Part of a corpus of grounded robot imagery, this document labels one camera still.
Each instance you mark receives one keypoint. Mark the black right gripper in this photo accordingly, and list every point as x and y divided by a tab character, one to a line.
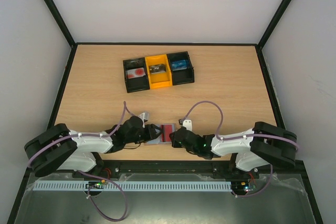
178	137

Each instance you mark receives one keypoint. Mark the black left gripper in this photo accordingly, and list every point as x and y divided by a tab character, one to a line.
151	134

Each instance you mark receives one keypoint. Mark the white red april card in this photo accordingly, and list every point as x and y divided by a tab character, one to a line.
167	130

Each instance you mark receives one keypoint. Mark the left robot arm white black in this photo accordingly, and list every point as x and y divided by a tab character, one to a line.
60	148

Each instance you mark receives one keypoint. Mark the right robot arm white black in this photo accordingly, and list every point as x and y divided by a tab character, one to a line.
264	144

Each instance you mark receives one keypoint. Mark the white red card in bin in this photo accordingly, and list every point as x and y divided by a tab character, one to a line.
136	73

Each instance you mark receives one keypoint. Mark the left black bin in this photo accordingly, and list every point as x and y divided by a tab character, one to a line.
136	84

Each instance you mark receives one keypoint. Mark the black bin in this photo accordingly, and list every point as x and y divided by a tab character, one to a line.
181	76
136	84

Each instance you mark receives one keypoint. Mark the yellow middle bin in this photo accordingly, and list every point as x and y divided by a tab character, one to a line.
161	80

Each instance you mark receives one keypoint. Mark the right black bin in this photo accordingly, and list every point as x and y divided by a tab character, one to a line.
181	76

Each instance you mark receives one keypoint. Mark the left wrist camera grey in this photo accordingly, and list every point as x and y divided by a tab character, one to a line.
144	116

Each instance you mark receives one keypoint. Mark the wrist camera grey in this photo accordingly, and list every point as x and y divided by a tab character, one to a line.
187	123
144	116

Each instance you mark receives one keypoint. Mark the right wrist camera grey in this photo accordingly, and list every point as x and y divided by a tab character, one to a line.
187	123

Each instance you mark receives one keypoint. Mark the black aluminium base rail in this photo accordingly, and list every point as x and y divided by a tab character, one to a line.
213	169

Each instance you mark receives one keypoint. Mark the light blue slotted cable duct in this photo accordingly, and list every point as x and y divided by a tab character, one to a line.
126	186

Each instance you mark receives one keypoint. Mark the black enclosure frame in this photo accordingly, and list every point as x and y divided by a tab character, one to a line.
265	72

